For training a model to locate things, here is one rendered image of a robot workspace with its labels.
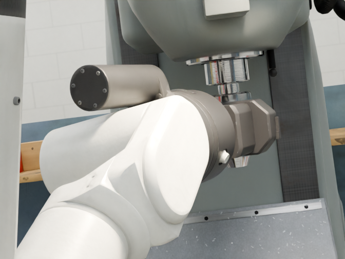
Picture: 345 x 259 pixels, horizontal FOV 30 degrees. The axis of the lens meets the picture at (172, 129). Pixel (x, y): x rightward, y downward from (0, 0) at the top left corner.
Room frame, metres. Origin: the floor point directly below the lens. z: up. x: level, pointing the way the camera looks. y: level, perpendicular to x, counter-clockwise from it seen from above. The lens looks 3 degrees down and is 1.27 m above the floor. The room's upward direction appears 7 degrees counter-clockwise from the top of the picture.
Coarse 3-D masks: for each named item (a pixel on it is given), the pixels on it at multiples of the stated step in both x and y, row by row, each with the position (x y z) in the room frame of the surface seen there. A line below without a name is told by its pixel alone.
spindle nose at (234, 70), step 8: (208, 64) 0.69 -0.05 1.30; (216, 64) 0.68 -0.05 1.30; (224, 64) 0.68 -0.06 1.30; (232, 64) 0.68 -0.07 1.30; (240, 64) 0.68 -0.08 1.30; (208, 72) 0.69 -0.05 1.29; (216, 72) 0.68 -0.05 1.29; (224, 72) 0.68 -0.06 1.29; (232, 72) 0.68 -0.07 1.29; (240, 72) 0.68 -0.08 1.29; (248, 72) 0.70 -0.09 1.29; (208, 80) 0.69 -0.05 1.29; (216, 80) 0.68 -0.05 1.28; (224, 80) 0.68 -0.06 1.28; (232, 80) 0.68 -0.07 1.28; (240, 80) 0.68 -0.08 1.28; (248, 80) 0.70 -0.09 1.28
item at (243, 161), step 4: (248, 156) 0.69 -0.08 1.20; (232, 160) 0.69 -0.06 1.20; (236, 160) 0.69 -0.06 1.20; (240, 160) 0.69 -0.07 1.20; (244, 160) 0.69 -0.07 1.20; (248, 160) 0.70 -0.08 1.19; (228, 164) 0.70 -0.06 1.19; (232, 164) 0.69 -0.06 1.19; (236, 164) 0.69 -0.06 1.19; (240, 164) 0.69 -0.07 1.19; (244, 164) 0.69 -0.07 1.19
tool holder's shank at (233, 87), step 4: (220, 84) 0.69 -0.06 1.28; (224, 84) 0.69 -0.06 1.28; (228, 84) 0.69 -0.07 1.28; (232, 84) 0.69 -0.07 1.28; (236, 84) 0.70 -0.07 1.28; (220, 88) 0.70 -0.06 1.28; (224, 88) 0.69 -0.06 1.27; (228, 88) 0.69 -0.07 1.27; (232, 88) 0.69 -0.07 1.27; (236, 88) 0.70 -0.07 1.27; (220, 92) 0.70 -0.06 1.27; (224, 92) 0.69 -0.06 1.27; (228, 92) 0.69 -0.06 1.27; (232, 92) 0.69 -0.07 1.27
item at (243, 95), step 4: (236, 92) 0.68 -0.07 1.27; (240, 92) 0.68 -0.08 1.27; (244, 92) 0.69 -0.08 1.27; (248, 92) 0.69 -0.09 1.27; (216, 96) 0.69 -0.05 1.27; (220, 96) 0.68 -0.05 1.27; (224, 96) 0.68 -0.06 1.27; (228, 96) 0.68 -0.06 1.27; (232, 96) 0.68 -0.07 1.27; (236, 96) 0.68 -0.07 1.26; (240, 96) 0.68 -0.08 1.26; (244, 96) 0.69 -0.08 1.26; (248, 96) 0.69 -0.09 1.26; (220, 100) 0.68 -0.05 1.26; (224, 100) 0.68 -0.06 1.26; (228, 100) 0.68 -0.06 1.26; (232, 100) 0.68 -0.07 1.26; (236, 100) 0.68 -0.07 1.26; (240, 100) 0.68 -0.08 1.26
